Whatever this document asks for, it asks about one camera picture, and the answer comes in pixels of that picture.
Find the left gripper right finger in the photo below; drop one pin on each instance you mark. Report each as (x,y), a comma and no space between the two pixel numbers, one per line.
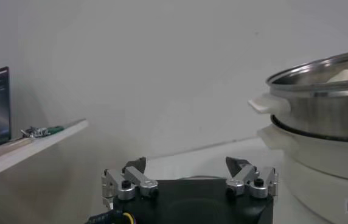
(244,179)

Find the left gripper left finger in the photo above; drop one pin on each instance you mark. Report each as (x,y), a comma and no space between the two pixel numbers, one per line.
(137,179)

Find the stainless steel steamer basket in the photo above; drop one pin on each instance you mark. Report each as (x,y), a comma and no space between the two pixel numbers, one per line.
(314,112)

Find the white electric cooker base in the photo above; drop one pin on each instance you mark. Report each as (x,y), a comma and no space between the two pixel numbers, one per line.
(314,182)

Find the white side table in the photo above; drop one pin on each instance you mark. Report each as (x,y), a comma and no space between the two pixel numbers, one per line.
(46,143)

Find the beige phone with camera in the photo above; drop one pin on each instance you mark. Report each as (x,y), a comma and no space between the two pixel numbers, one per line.
(3,149)

